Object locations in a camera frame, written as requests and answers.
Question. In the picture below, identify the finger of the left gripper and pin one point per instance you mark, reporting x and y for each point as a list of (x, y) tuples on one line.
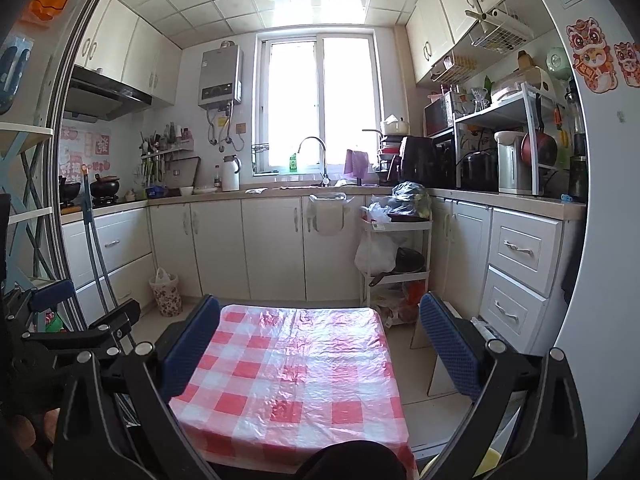
[(50, 296)]

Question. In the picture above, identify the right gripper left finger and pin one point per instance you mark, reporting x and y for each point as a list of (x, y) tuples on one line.
[(182, 345)]

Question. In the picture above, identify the pink checkered tablecloth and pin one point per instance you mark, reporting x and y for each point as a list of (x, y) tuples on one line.
[(276, 385)]

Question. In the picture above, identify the white electric kettle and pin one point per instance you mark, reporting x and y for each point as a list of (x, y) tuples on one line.
[(514, 176)]

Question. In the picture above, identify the black wok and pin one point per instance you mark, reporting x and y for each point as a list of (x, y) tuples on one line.
[(104, 190)]

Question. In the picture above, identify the floral waste basket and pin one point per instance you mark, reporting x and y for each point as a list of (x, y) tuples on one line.
[(165, 289)]

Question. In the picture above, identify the white storage trolley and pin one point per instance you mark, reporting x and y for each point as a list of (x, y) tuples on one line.
[(396, 298)]

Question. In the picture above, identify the black range hood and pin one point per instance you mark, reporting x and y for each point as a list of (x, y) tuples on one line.
[(92, 96)]

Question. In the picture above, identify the white hanging door bin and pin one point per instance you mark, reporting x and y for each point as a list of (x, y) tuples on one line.
[(326, 213)]

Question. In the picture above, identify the green dish soap bottle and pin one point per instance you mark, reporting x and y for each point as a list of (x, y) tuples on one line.
[(292, 164)]

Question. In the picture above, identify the red saucepan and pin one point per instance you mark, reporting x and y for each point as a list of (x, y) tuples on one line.
[(547, 150)]

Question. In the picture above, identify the black air fryer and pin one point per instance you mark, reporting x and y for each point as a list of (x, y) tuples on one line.
[(418, 161)]

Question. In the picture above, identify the grey gas water heater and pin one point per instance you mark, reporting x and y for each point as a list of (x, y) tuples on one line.
[(220, 77)]

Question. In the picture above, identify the blue wooden shelf rack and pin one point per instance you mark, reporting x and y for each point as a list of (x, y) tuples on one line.
[(27, 258)]

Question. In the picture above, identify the purple cloth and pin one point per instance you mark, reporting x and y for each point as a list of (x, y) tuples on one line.
[(356, 164)]

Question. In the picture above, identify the white metal counter shelf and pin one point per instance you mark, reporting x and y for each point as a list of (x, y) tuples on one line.
[(527, 110)]

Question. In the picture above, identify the person's left hand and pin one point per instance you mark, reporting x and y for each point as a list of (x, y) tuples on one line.
[(19, 434)]

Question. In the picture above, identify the dark bag on trolley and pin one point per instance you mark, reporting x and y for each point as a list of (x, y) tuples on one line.
[(409, 202)]

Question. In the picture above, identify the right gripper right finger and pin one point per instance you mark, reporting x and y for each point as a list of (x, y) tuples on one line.
[(458, 343)]

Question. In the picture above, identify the microwave oven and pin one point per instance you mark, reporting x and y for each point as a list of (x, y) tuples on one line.
[(441, 114)]

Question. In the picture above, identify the white refrigerator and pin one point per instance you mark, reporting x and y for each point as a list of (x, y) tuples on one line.
[(600, 332)]

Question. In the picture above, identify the black pan on trolley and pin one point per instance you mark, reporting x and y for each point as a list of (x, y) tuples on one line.
[(407, 260)]

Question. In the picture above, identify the white thermos jug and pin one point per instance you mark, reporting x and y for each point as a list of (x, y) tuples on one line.
[(231, 168)]

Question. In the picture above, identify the chrome kitchen faucet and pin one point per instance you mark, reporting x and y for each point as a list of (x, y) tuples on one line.
[(319, 157)]

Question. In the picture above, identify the white plastic bag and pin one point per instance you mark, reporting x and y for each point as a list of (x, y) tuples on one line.
[(375, 253)]

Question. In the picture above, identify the utensil wall rack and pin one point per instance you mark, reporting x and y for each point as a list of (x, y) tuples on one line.
[(159, 149)]

